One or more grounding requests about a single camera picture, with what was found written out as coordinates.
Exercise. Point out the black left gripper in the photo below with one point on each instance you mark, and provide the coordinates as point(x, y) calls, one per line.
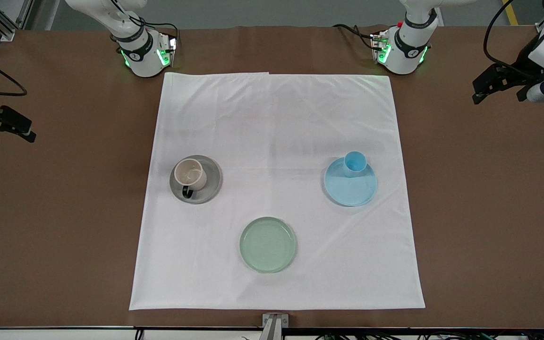
point(522, 66)

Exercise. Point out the light blue cup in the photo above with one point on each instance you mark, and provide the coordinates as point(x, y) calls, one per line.
point(355, 163)

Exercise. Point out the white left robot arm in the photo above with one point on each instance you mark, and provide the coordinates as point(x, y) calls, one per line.
point(406, 54)

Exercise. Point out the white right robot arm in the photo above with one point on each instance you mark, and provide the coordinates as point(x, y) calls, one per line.
point(142, 56)

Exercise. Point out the light blue round plate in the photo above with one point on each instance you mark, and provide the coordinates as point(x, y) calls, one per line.
point(350, 192)

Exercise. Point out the gray round plate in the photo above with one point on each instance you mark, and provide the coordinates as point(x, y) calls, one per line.
point(211, 182)

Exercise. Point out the light green round plate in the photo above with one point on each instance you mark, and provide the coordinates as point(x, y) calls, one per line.
point(267, 244)

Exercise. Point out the silver base connector panel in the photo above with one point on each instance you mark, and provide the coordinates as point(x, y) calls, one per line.
point(378, 43)
point(170, 45)

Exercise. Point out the white square cloth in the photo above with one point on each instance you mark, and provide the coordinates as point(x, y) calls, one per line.
point(272, 132)

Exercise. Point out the metal table edge bracket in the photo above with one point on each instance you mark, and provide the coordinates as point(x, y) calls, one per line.
point(275, 326)

